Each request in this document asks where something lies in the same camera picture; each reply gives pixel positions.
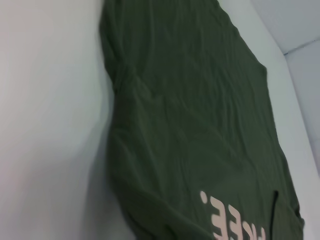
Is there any dark green FREE t-shirt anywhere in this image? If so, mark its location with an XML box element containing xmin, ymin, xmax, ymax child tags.
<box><xmin>98</xmin><ymin>0</ymin><xmax>306</xmax><ymax>240</ymax></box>

